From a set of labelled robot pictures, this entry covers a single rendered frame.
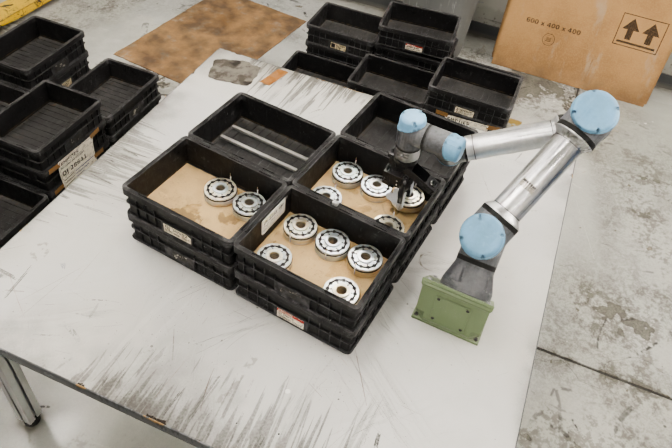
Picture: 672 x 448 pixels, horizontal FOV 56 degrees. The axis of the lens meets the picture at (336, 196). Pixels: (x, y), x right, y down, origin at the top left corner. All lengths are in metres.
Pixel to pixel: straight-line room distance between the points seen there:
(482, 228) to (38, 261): 1.31
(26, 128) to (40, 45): 0.65
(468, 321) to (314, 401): 0.49
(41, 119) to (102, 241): 1.00
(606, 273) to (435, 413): 1.71
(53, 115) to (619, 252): 2.72
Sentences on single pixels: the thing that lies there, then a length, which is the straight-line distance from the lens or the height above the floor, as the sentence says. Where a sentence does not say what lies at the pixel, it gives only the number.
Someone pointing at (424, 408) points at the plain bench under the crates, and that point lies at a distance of 1.80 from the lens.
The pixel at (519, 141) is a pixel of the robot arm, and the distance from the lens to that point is 1.87.
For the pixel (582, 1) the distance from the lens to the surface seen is 4.40.
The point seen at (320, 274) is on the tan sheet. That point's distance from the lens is 1.84.
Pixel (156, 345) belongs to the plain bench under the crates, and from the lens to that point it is 1.87.
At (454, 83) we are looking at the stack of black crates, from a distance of 3.30.
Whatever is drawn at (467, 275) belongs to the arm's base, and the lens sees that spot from 1.82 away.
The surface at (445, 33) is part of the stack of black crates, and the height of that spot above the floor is 0.50.
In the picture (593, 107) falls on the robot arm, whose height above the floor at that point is 1.37.
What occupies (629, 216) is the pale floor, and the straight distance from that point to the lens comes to 3.68.
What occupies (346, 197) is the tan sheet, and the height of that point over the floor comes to 0.83.
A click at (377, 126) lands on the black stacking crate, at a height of 0.83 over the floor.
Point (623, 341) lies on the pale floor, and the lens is 3.10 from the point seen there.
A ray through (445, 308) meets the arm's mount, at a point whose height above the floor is 0.80.
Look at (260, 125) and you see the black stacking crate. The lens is 2.31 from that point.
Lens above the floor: 2.26
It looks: 44 degrees down
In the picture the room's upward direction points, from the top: 7 degrees clockwise
